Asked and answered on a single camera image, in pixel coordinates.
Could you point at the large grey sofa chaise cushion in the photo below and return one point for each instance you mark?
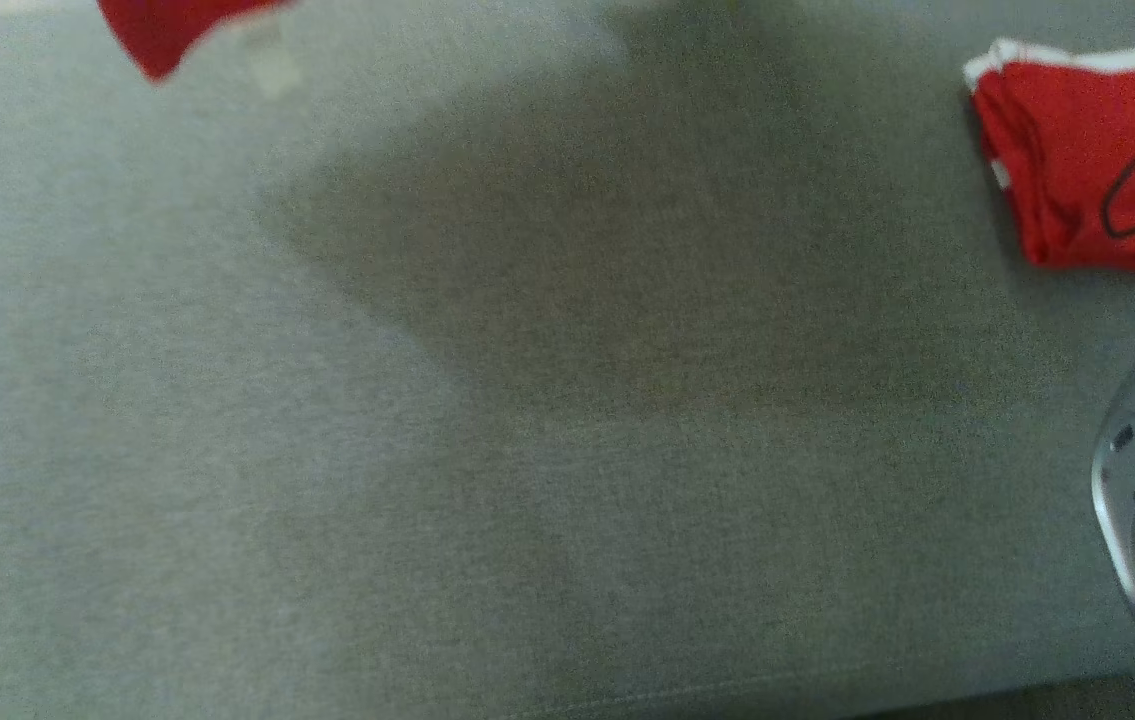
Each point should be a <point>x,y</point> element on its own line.
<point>527,400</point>

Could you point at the red garment with white trim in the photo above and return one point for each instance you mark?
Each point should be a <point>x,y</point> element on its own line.
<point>1057,150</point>

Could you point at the red basketball jersey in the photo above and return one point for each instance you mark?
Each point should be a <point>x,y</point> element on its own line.
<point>162,35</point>

